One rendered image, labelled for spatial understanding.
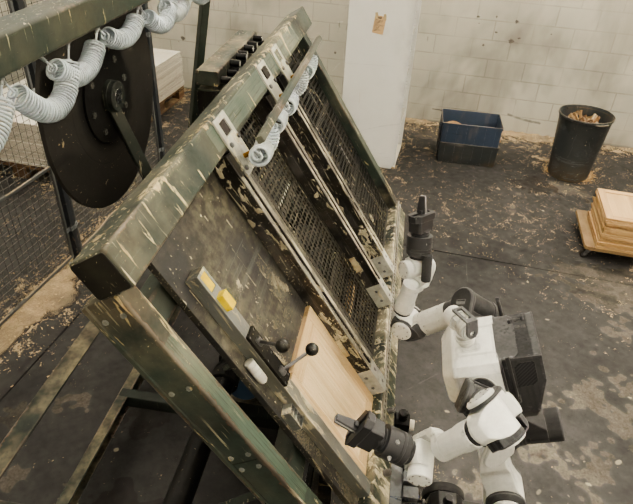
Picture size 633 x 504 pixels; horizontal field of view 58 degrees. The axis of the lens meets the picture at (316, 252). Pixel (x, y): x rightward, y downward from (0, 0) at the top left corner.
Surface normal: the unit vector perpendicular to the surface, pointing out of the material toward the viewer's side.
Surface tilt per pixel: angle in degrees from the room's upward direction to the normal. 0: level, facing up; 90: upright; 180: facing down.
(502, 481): 90
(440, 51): 90
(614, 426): 0
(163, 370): 90
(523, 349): 23
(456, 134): 90
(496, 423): 45
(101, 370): 0
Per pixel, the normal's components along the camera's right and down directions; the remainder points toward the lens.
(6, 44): 0.99, 0.13
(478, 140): -0.17, 0.57
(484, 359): -0.34, -0.80
